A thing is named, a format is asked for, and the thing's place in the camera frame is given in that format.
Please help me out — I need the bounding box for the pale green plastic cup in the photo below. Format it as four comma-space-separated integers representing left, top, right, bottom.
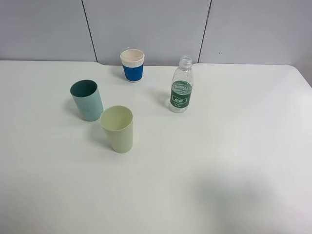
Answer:
100, 106, 133, 154

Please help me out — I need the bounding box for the clear bottle green label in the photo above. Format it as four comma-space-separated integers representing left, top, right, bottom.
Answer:
169, 55, 194, 113

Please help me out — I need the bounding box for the blue sleeved paper cup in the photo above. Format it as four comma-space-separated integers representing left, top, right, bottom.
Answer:
120, 47, 145, 83

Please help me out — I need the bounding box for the teal plastic cup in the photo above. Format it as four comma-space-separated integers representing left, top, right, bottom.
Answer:
70, 79, 103, 121

